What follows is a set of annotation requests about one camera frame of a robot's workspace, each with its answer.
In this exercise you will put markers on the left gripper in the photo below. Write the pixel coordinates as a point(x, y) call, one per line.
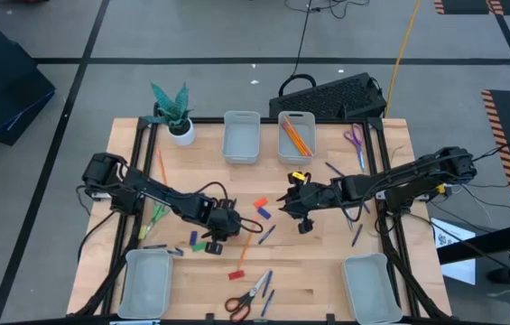
point(225, 223)

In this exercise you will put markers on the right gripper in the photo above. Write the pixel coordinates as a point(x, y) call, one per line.
point(302, 201)

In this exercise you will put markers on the blue eraser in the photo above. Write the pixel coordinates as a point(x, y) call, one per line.
point(193, 238)

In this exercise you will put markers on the green eraser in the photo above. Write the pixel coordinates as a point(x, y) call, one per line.
point(199, 247)

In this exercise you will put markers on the purple eraser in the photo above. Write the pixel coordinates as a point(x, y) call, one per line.
point(264, 213)

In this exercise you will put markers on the red eraser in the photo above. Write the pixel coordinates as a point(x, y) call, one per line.
point(236, 275)

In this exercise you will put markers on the large black red scissors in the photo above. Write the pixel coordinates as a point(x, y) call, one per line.
point(250, 295)

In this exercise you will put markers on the yellow eraser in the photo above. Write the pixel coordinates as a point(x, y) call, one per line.
point(142, 232)

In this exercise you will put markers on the grey plastic bin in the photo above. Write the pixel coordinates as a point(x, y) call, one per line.
point(146, 286)
point(287, 151)
point(369, 293)
point(241, 144)

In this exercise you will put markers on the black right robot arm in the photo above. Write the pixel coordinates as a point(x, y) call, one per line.
point(417, 173)

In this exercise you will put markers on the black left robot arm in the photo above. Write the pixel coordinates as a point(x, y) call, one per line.
point(146, 187)

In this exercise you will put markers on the snake plant in white pot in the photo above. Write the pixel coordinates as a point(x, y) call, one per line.
point(182, 135)

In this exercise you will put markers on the white paper sheet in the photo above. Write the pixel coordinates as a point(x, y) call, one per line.
point(462, 271)

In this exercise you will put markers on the black stand beam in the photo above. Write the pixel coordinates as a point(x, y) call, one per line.
point(498, 241)

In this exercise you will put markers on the dark folded case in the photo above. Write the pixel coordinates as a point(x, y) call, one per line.
point(2, 81)

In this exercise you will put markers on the black table frame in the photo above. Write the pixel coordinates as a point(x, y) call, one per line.
point(209, 120)

